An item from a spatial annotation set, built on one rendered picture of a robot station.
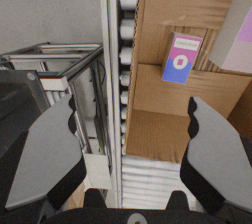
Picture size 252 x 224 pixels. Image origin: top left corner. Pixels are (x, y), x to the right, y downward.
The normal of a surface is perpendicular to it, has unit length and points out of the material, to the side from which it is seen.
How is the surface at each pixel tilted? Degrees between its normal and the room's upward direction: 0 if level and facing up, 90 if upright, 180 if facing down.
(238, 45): 0
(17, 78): 0
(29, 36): 0
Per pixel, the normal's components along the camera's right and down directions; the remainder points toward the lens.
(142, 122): 0.08, -0.84
